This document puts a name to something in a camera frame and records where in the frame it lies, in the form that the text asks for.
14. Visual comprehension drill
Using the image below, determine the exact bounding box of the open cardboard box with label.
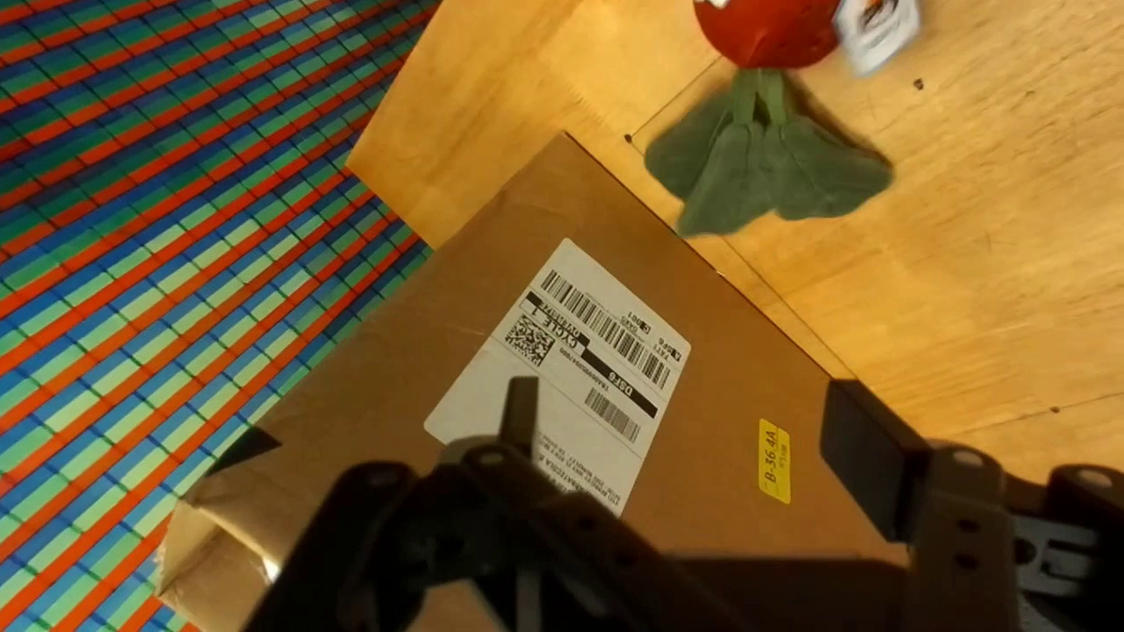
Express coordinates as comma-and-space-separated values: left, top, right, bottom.
159, 136, 903, 632

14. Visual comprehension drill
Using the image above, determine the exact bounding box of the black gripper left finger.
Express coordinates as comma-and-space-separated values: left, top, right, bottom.
501, 374, 539, 457

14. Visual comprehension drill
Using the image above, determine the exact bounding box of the red plush radish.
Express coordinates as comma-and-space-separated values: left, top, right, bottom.
643, 0, 921, 235

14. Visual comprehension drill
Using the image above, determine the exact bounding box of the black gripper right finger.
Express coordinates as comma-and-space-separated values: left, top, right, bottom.
820, 380, 933, 541

